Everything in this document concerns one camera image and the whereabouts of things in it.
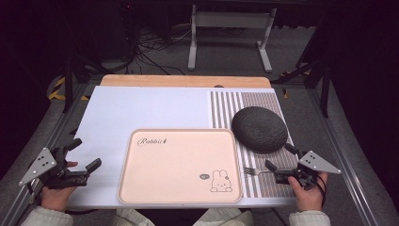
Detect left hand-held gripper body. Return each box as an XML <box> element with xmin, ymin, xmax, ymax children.
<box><xmin>18</xmin><ymin>146</ymin><xmax>89</xmax><ymax>190</ymax></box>

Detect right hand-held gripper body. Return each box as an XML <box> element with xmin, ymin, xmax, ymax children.
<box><xmin>274</xmin><ymin>150</ymin><xmax>343</xmax><ymax>191</ymax></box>

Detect silver metal fork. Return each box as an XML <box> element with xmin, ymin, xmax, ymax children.
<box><xmin>243</xmin><ymin>167</ymin><xmax>271</xmax><ymax>177</ymax></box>

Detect person's right hand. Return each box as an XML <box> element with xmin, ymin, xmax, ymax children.
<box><xmin>287</xmin><ymin>170</ymin><xmax>329</xmax><ymax>213</ymax></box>

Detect person's left hand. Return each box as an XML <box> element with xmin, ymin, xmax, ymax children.
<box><xmin>40</xmin><ymin>160</ymin><xmax>79</xmax><ymax>213</ymax></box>

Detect dark grey textured round plate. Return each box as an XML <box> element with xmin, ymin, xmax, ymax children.
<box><xmin>231</xmin><ymin>105</ymin><xmax>289</xmax><ymax>154</ymax></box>

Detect brown striped placemat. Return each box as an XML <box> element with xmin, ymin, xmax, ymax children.
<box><xmin>209</xmin><ymin>90</ymin><xmax>299</xmax><ymax>199</ymax></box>

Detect black stand leg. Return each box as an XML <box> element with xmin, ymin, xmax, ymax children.
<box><xmin>271</xmin><ymin>57</ymin><xmax>331</xmax><ymax>119</ymax></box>
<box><xmin>61</xmin><ymin>56</ymin><xmax>75</xmax><ymax>115</ymax></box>

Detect person's legs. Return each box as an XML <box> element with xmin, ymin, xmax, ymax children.
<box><xmin>115</xmin><ymin>207</ymin><xmax>256</xmax><ymax>226</ymax></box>

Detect white table board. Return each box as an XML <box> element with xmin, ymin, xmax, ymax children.
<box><xmin>66</xmin><ymin>85</ymin><xmax>300</xmax><ymax>210</ymax></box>

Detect pink rectangular tray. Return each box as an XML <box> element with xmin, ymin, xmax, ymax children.
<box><xmin>117</xmin><ymin>127</ymin><xmax>245</xmax><ymax>205</ymax></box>

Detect wooden table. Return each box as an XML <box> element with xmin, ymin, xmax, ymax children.
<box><xmin>99</xmin><ymin>73</ymin><xmax>273</xmax><ymax>89</ymax></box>

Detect white metal stand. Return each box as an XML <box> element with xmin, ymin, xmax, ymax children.
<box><xmin>186</xmin><ymin>4</ymin><xmax>279</xmax><ymax>74</ymax></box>

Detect aluminium frame rail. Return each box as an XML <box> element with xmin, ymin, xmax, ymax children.
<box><xmin>0</xmin><ymin>84</ymin><xmax>92</xmax><ymax>226</ymax></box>
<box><xmin>308</xmin><ymin>89</ymin><xmax>381</xmax><ymax>226</ymax></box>

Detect black wrist strap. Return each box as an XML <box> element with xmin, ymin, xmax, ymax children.
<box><xmin>314</xmin><ymin>173</ymin><xmax>327</xmax><ymax>209</ymax></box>

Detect tangle of black cables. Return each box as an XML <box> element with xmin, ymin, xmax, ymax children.
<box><xmin>126</xmin><ymin>26</ymin><xmax>193</xmax><ymax>76</ymax></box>

